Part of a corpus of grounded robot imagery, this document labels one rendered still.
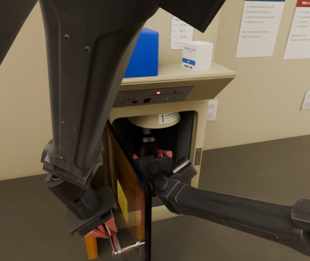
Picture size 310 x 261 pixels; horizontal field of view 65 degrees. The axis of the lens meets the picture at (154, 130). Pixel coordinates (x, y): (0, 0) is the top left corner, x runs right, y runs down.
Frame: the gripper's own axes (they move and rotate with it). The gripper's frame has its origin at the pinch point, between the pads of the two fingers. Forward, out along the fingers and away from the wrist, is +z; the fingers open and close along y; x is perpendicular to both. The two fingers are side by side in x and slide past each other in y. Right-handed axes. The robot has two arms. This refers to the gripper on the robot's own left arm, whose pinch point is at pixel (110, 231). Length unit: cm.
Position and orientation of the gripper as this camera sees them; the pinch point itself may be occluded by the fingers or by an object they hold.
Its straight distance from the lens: 59.6
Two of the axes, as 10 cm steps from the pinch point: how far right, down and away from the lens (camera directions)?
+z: 3.7, 7.5, 5.5
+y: -8.5, 5.1, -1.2
